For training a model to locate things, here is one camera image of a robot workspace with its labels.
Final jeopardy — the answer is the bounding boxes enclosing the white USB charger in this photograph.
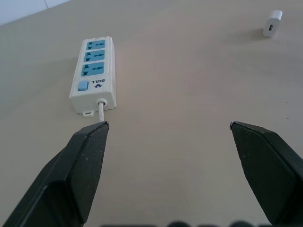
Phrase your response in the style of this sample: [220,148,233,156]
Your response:
[262,9,283,38]

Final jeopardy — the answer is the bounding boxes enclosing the white power strip blue sockets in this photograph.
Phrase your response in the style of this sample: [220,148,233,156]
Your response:
[69,36,117,118]

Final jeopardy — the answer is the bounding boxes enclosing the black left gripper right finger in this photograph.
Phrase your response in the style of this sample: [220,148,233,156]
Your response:
[229,121,303,226]

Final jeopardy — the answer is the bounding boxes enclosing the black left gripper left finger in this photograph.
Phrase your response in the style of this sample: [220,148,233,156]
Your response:
[0,121,110,227]

